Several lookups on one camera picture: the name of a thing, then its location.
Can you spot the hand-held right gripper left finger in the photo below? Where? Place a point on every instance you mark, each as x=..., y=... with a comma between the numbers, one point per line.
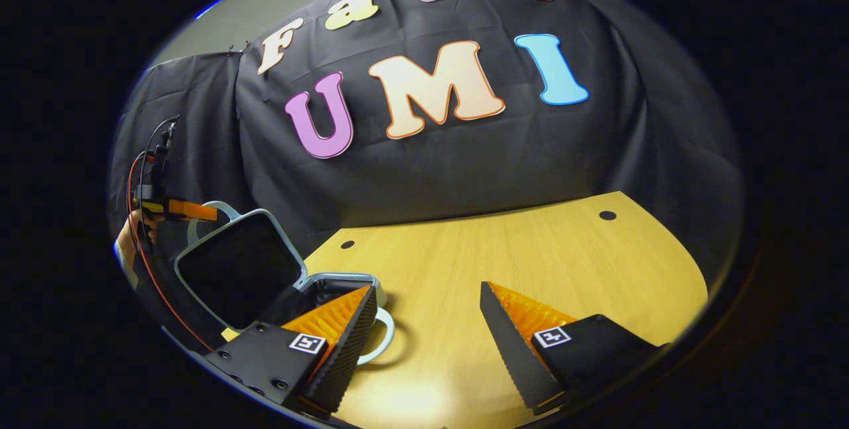
x=348, y=349

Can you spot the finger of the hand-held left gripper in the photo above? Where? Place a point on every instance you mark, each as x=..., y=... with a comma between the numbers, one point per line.
x=195, y=210

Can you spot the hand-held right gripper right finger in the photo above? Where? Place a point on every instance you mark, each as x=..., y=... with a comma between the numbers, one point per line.
x=507, y=349

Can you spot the black backdrop cloth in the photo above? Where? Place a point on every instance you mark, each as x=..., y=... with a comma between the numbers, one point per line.
x=464, y=164

